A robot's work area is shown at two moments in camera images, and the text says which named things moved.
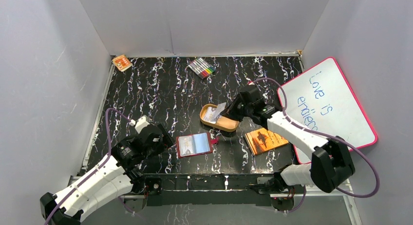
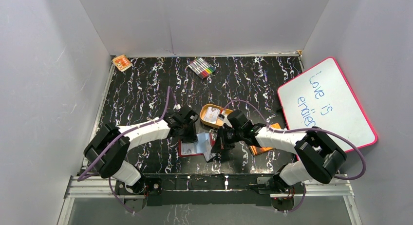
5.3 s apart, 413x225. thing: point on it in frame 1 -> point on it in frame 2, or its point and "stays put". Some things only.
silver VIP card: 186,145 stays put
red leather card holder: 195,144 stays put
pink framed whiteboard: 321,99 stays put
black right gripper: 230,111 -> 221,144
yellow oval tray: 222,123 stays put
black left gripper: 164,135 -> 187,130
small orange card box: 122,63 stays put
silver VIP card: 218,109 -> 207,149
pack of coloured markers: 201,68 stays put
